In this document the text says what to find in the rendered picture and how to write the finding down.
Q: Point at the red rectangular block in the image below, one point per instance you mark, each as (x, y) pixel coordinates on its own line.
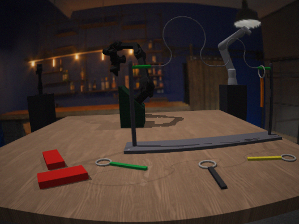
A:
(53, 159)
(62, 176)

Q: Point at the green handle with grey loop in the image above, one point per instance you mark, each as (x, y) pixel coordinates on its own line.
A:
(128, 166)

